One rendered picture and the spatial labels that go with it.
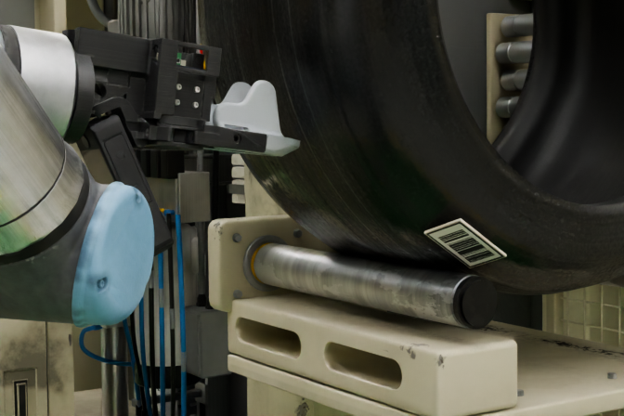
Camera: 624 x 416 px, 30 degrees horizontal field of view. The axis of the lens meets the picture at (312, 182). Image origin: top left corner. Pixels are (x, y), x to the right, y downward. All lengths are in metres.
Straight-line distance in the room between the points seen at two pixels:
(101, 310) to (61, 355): 0.84
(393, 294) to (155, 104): 0.29
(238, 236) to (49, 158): 0.57
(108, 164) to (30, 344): 0.68
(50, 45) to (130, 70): 0.07
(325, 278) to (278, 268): 0.09
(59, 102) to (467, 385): 0.40
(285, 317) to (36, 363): 0.49
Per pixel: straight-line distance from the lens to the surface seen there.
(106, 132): 0.89
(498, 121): 1.64
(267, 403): 1.40
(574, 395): 1.09
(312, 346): 1.12
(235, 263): 1.24
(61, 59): 0.86
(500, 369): 1.01
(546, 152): 1.37
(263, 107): 0.95
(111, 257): 0.72
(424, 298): 1.00
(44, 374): 1.55
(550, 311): 1.59
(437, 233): 0.97
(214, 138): 0.90
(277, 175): 1.07
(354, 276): 1.09
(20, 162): 0.67
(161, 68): 0.89
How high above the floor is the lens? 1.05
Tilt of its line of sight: 3 degrees down
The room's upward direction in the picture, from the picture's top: 1 degrees counter-clockwise
